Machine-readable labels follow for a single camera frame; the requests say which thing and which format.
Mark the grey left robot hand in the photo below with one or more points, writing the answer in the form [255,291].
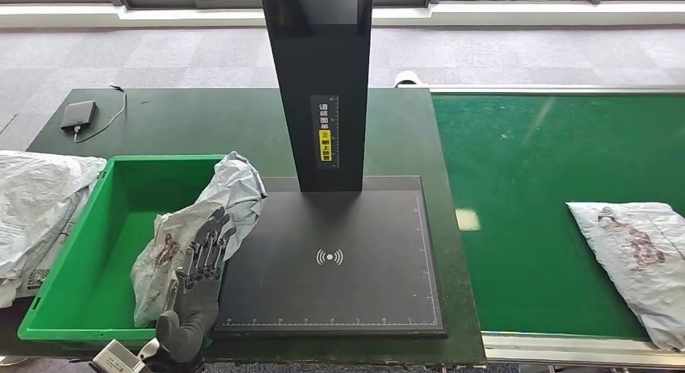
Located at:
[190,312]

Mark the grey mailer bag brown print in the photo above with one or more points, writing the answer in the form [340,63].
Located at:
[230,189]
[631,253]

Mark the black inbound scanner machine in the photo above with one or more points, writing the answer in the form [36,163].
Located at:
[332,295]

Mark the white round conveyor end cap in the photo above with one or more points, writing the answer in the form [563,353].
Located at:
[408,79]

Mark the green conveyor belt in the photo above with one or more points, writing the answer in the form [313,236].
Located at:
[535,172]

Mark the green plastic crate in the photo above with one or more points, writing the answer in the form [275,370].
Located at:
[107,226]

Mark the white bag with QR label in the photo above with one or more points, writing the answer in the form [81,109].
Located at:
[37,278]

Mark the dark green table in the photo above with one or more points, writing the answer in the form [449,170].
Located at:
[214,124]

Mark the white woven sack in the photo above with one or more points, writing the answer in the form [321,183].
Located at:
[37,189]

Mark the black yellow ruler label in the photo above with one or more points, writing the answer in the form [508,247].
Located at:
[325,146]

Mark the black power bank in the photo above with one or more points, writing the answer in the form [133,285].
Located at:
[78,114]

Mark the white window sill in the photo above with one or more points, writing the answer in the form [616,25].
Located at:
[481,16]

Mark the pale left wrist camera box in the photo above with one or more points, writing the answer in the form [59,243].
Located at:
[115,359]

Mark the aluminium conveyor frame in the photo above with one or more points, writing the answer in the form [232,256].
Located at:
[562,352]

